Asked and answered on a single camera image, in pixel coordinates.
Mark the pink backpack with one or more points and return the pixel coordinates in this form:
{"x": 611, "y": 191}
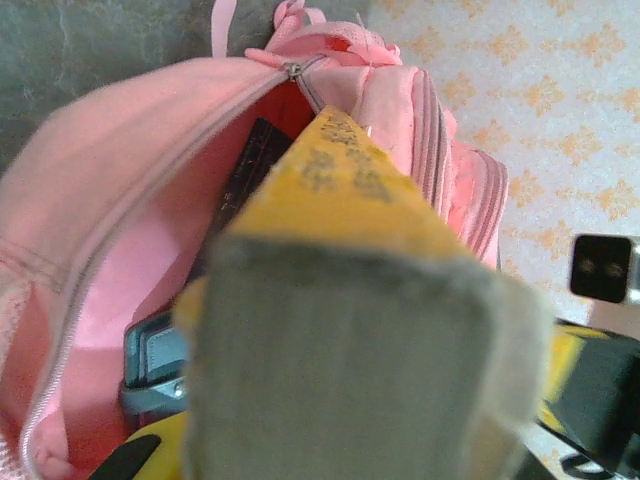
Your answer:
{"x": 125, "y": 125}

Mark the mint green pencil case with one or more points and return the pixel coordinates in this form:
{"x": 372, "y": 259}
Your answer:
{"x": 150, "y": 350}

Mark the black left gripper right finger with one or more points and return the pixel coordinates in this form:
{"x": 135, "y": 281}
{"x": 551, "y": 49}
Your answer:
{"x": 600, "y": 390}

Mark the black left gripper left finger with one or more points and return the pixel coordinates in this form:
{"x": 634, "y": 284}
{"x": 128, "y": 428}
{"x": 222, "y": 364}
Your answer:
{"x": 150, "y": 455}

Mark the dark blue book yellow label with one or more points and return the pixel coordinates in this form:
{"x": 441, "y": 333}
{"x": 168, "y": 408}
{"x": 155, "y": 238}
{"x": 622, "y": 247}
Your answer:
{"x": 255, "y": 160}

